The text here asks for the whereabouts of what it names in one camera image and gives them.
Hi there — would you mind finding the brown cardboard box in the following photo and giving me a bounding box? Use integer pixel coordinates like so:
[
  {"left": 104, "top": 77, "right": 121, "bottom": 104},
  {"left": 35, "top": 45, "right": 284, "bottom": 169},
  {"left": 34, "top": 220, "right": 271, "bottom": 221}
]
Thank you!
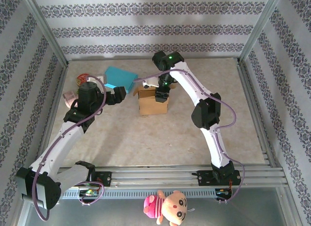
[{"left": 130, "top": 82, "right": 178, "bottom": 116}]

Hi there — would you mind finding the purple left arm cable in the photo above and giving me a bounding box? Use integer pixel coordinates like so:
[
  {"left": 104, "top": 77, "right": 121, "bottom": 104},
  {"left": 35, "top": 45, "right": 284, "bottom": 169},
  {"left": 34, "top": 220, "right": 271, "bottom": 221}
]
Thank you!
[{"left": 31, "top": 74, "right": 107, "bottom": 222}]

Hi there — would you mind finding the pink cup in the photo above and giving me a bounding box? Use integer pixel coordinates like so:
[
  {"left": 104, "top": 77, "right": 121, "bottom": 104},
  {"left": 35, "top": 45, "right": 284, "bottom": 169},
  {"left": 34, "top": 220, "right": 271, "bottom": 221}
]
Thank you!
[{"left": 62, "top": 90, "right": 79, "bottom": 108}]

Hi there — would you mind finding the aluminium frame post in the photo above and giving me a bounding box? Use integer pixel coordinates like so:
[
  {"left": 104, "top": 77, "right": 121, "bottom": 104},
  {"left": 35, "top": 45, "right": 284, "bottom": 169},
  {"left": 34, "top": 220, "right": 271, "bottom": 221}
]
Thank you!
[
  {"left": 239, "top": 0, "right": 285, "bottom": 64},
  {"left": 21, "top": 0, "right": 70, "bottom": 69}
]

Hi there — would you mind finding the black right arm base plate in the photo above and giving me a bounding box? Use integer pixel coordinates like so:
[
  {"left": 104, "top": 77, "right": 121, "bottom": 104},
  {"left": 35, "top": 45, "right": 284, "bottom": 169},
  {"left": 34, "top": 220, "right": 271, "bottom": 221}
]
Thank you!
[{"left": 191, "top": 170, "right": 242, "bottom": 187}]

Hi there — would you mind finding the pink plush toy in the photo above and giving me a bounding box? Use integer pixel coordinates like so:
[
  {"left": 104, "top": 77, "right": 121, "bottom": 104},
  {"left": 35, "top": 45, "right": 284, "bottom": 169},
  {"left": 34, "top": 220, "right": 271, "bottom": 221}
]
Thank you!
[{"left": 142, "top": 189, "right": 195, "bottom": 226}]

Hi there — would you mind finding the slotted grey cable duct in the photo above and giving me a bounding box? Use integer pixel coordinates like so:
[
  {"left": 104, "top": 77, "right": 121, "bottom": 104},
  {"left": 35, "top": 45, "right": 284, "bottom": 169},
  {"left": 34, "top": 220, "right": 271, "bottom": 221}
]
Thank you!
[{"left": 60, "top": 188, "right": 218, "bottom": 200}]

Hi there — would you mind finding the aluminium table side rail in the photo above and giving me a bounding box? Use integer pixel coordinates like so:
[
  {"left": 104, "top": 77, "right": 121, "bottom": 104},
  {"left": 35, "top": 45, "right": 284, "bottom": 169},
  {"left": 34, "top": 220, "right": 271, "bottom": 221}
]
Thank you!
[
  {"left": 239, "top": 63, "right": 277, "bottom": 168},
  {"left": 34, "top": 65, "right": 69, "bottom": 170}
]

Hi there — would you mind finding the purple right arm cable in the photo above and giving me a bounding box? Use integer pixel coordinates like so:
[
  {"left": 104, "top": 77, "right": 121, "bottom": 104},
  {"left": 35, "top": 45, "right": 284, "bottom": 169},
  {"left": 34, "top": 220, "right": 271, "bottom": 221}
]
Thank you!
[{"left": 133, "top": 69, "right": 246, "bottom": 205}]

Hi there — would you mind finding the round red tin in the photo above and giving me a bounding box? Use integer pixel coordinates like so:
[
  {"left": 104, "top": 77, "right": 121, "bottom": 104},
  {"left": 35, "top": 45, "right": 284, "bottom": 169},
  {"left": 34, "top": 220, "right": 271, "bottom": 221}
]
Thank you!
[{"left": 76, "top": 73, "right": 93, "bottom": 87}]

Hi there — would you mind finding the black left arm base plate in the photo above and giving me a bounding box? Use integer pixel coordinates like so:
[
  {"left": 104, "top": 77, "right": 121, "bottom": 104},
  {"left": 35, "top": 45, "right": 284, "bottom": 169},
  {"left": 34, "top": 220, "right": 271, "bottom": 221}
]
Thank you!
[{"left": 93, "top": 171, "right": 113, "bottom": 188}]

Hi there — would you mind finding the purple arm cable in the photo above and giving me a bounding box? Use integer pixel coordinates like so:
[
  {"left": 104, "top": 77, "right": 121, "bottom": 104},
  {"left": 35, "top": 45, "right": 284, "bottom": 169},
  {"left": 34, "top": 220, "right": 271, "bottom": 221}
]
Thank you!
[
  {"left": 31, "top": 74, "right": 107, "bottom": 222},
  {"left": 133, "top": 69, "right": 246, "bottom": 205}
]

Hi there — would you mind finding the grey metal sheet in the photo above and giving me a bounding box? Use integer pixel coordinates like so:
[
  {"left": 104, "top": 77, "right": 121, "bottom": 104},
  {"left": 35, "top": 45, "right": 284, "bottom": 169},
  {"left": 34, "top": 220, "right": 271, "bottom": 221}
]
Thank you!
[{"left": 18, "top": 187, "right": 298, "bottom": 226}]

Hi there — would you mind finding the small circuit board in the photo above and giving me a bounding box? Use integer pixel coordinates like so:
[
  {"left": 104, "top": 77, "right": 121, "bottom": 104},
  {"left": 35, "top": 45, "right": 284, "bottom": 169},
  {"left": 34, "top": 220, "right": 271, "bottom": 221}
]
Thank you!
[
  {"left": 79, "top": 189, "right": 100, "bottom": 197},
  {"left": 215, "top": 188, "right": 231, "bottom": 197}
]

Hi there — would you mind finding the aluminium mounting rail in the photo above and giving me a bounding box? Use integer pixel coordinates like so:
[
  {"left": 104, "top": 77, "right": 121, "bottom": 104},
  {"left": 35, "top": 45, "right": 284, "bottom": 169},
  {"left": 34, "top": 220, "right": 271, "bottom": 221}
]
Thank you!
[{"left": 24, "top": 165, "right": 285, "bottom": 188}]

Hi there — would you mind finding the white and blue paper box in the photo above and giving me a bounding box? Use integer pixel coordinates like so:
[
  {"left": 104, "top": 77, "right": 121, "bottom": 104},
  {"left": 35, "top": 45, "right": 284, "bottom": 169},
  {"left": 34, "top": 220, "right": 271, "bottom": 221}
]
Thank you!
[{"left": 103, "top": 66, "right": 139, "bottom": 95}]

